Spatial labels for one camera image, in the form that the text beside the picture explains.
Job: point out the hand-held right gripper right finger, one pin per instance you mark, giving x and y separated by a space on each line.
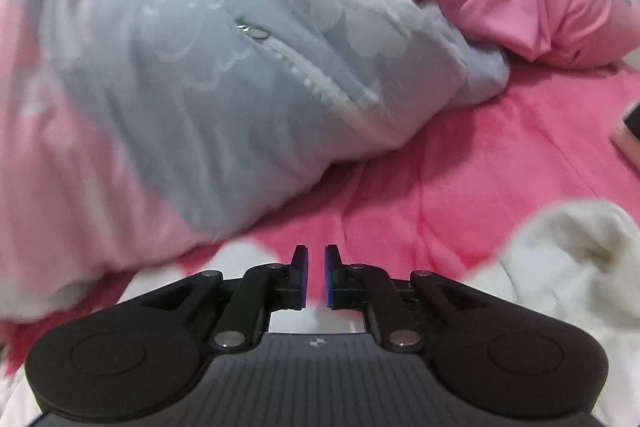
330 279

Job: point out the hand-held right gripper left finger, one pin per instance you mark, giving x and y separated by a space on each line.
302 279

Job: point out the white garment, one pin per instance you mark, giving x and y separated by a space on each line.
575 257

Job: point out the pink floral bed blanket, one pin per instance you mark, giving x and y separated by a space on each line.
450 157

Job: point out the pink grey floral quilt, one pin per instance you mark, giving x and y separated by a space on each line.
175 82

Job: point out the black and pink cushion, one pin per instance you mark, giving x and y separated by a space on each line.
631 127

